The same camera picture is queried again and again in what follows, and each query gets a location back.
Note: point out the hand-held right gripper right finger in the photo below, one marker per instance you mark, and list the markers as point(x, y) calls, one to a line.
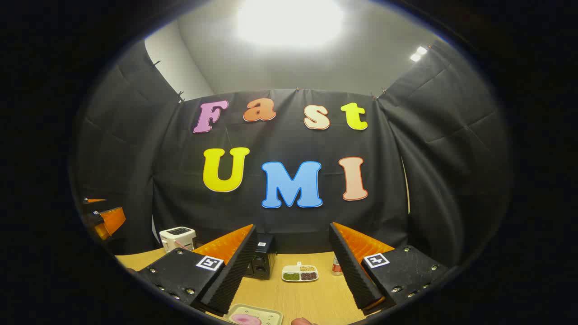
point(354, 271)

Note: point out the black electric oven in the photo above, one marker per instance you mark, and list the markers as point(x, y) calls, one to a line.
point(264, 259)

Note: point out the clear bottle with red label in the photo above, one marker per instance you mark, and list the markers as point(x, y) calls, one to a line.
point(337, 267)

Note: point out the small ceiling light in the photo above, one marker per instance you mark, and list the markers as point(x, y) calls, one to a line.
point(418, 53)

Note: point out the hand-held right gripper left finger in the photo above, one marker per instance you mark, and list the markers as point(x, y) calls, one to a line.
point(232, 275)

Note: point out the cream food tray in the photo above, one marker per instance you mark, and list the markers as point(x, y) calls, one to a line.
point(264, 312)

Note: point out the pink striped straw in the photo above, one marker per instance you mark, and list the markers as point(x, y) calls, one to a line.
point(184, 245)

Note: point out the white toaster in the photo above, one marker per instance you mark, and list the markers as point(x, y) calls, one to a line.
point(177, 237)

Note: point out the black backdrop cloth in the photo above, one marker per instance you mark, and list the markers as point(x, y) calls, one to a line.
point(289, 216)

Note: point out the white divided dish with beans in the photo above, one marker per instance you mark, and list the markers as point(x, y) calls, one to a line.
point(300, 273)

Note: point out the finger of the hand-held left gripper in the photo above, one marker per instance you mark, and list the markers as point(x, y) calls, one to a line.
point(94, 200)
point(112, 220)

